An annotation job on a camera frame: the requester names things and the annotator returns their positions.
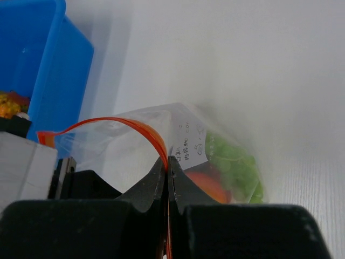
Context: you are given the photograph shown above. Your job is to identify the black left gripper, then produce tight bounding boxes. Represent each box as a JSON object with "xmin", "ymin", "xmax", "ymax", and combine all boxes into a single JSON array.
[{"xmin": 1, "ymin": 116, "xmax": 121, "ymax": 200}]

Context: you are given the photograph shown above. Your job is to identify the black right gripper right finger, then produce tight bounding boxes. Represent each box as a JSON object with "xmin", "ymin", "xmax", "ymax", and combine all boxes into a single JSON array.
[{"xmin": 167, "ymin": 156, "xmax": 330, "ymax": 258}]

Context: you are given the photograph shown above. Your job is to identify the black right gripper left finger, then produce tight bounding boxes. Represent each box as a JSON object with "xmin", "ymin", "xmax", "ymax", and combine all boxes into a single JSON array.
[{"xmin": 1, "ymin": 159, "xmax": 165, "ymax": 258}]

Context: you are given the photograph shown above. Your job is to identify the fake orange peach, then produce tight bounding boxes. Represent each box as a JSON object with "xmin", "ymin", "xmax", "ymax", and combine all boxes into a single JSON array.
[{"xmin": 186, "ymin": 172, "xmax": 232, "ymax": 204}]

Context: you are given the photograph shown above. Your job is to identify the clear zip top bag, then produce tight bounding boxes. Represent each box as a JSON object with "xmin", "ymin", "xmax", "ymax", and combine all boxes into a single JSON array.
[{"xmin": 36, "ymin": 102, "xmax": 267, "ymax": 259}]

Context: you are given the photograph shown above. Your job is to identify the fake green grapes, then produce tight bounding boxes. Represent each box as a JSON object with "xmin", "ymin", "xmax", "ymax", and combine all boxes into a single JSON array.
[{"xmin": 205, "ymin": 131, "xmax": 264, "ymax": 203}]

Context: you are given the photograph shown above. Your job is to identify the blue plastic bin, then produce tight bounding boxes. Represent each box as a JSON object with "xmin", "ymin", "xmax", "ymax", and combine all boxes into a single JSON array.
[{"xmin": 1, "ymin": 1, "xmax": 94, "ymax": 141}]

